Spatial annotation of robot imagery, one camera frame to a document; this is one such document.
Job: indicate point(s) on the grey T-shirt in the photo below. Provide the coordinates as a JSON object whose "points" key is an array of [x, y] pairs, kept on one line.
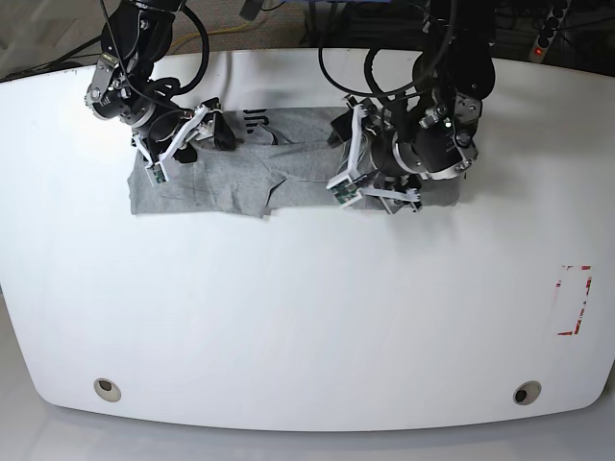
{"points": [[282, 159]]}

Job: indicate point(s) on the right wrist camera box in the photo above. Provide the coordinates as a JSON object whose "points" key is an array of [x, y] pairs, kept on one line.
{"points": [[156, 174]]}

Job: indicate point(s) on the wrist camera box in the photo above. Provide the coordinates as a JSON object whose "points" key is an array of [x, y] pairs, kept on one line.
{"points": [[156, 174], [345, 191]]}

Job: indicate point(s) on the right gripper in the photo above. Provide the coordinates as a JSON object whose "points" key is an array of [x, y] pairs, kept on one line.
{"points": [[157, 135]]}

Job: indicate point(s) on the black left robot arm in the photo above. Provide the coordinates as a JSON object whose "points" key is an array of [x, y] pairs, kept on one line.
{"points": [[411, 146]]}

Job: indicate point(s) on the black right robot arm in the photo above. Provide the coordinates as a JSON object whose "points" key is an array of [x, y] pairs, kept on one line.
{"points": [[136, 36]]}

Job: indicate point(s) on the table grommet hole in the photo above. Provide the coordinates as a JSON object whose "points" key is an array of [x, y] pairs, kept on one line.
{"points": [[527, 393], [107, 390]]}

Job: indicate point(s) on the right table grommet hole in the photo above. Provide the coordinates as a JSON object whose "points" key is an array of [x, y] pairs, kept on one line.
{"points": [[527, 393]]}

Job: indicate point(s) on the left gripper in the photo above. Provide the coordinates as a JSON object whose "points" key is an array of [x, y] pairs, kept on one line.
{"points": [[368, 138]]}

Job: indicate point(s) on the left table grommet hole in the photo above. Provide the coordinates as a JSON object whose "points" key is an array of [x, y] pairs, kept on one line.
{"points": [[107, 390]]}

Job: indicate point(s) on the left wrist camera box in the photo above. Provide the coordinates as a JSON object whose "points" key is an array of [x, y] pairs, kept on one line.
{"points": [[345, 191]]}

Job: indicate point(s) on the black power strip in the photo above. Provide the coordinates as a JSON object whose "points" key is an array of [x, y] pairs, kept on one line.
{"points": [[548, 30]]}

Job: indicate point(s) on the red tape marking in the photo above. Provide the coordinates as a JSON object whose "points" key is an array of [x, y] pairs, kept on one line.
{"points": [[570, 298]]}

